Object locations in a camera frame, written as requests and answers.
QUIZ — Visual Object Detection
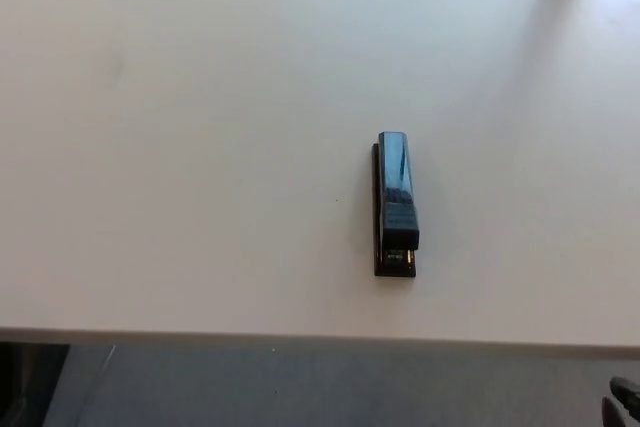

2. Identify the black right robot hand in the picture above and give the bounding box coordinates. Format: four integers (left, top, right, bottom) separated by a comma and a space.
601, 375, 640, 427

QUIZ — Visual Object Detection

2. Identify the black desk stapler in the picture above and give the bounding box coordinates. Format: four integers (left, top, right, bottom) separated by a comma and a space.
370, 131, 421, 279

